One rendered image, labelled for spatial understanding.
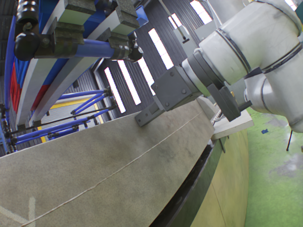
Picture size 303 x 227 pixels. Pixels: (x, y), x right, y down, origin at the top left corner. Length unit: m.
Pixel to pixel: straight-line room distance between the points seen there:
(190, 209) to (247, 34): 0.37
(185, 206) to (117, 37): 0.38
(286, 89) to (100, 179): 0.30
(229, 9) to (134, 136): 0.36
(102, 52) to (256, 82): 0.31
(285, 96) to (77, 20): 0.31
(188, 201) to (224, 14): 0.46
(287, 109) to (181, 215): 0.29
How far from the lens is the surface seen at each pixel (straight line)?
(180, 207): 0.36
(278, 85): 0.25
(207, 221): 0.51
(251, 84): 0.37
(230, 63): 0.22
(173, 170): 0.35
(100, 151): 0.25
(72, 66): 0.36
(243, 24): 0.23
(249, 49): 0.22
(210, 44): 0.23
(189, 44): 6.66
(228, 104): 0.23
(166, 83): 0.22
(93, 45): 0.24
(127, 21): 0.26
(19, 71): 0.46
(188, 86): 0.21
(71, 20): 0.22
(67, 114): 11.92
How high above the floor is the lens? 0.97
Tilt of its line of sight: 2 degrees up
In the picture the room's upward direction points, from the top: 24 degrees counter-clockwise
